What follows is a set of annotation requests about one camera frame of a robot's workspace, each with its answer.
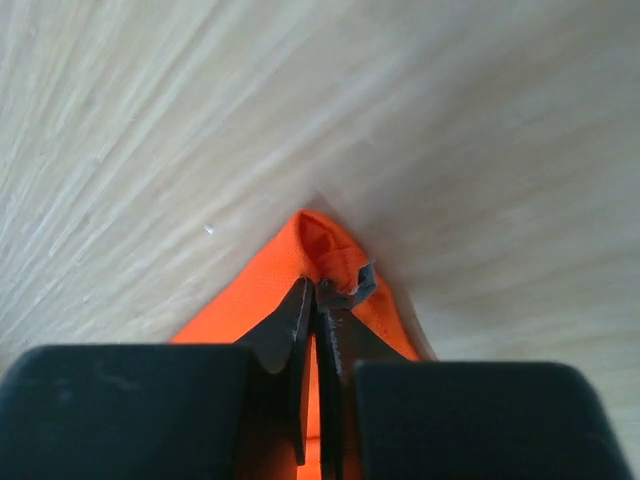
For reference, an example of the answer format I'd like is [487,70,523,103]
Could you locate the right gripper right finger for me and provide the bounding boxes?
[315,265,632,479]

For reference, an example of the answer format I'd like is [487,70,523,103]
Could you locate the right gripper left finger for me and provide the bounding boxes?
[1,279,313,479]

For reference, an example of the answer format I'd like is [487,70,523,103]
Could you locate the orange t shirt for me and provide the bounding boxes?
[170,209,420,479]

